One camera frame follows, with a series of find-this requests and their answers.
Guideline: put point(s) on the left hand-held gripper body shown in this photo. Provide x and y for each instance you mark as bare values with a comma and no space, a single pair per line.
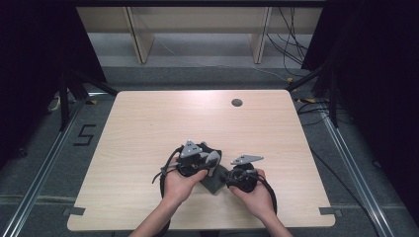
191,159

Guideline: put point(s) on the black curtain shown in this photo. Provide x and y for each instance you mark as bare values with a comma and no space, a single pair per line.
378,98
36,65

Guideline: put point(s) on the light wooden shelf unit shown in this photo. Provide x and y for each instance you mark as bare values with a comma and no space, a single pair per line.
197,19

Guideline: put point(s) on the grey table bracket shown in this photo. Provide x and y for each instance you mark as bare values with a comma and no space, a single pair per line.
330,211
74,211

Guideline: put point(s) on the black metal stand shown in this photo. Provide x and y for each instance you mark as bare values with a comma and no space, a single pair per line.
332,98
64,98

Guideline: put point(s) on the metal floor rail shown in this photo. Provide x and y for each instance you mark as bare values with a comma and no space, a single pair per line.
42,171
355,177

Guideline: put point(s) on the person's right hand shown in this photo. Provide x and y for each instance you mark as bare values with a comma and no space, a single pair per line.
255,199

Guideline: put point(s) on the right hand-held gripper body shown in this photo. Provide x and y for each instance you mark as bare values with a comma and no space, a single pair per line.
244,174

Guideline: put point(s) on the person's left hand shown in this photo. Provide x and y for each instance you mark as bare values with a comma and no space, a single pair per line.
179,187

